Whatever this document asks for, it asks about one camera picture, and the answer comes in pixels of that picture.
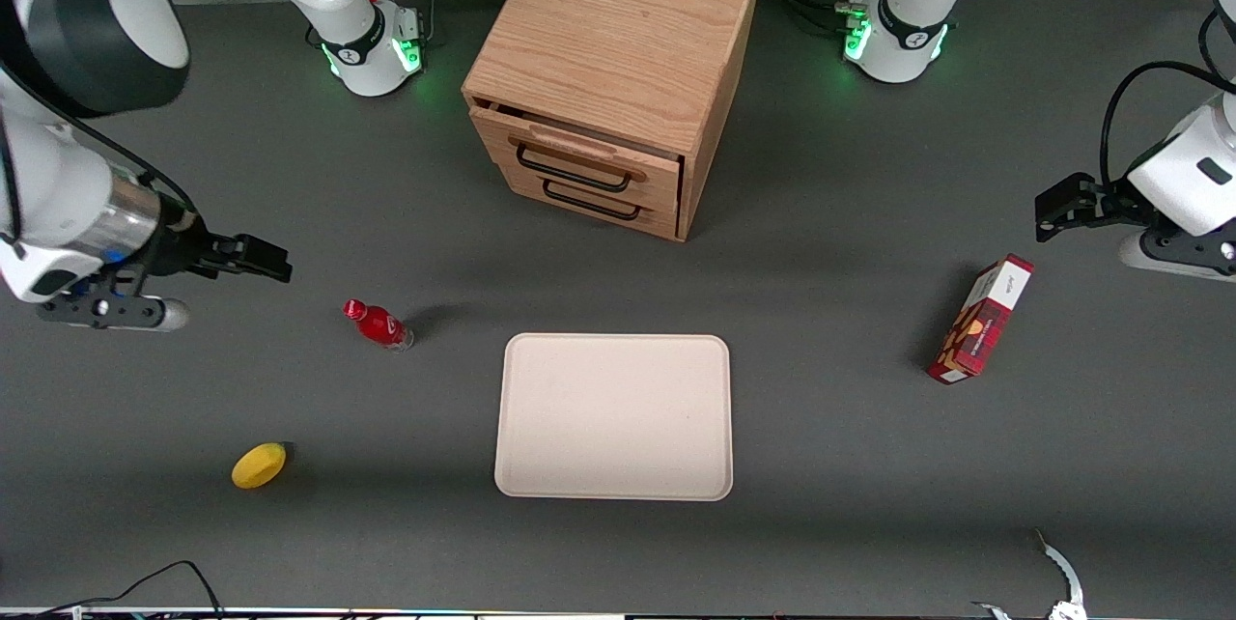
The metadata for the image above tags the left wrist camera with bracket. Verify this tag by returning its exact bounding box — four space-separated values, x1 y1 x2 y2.
1120 229 1236 285

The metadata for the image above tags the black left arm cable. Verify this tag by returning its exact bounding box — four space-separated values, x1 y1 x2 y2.
1101 10 1236 186

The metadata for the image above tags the red coke bottle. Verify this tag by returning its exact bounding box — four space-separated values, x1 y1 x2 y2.
343 299 414 352

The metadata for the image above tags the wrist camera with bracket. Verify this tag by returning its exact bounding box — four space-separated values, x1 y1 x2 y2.
1120 229 1236 285
37 290 190 333

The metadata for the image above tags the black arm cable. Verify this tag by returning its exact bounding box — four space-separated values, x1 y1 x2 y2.
0 60 199 244
1101 10 1236 186

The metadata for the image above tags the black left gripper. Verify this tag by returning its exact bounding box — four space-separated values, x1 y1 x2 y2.
1035 173 1160 244

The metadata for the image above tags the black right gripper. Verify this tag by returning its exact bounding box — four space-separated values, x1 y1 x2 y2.
153 200 294 285

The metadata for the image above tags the thin black cable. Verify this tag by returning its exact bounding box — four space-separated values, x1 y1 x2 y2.
0 560 225 620

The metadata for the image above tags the wooden drawer with black handle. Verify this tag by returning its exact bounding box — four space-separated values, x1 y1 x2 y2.
502 166 681 240
470 103 685 208

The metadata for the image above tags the white curved plastic strip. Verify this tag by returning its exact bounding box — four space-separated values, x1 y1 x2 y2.
970 530 1088 620

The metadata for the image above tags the beige rectangular tray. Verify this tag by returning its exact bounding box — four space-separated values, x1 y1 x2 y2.
494 333 734 502

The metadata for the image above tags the wooden drawer cabinet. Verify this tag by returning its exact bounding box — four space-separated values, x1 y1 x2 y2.
462 0 764 242

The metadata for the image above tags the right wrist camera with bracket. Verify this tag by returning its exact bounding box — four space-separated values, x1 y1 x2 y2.
37 290 190 333

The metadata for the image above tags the yellow lemon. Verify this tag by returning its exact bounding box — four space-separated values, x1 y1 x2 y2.
232 442 288 490

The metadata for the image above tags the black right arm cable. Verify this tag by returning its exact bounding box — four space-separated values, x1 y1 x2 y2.
0 60 199 244

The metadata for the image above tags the red cookie box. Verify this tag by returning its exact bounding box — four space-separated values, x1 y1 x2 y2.
927 253 1035 385

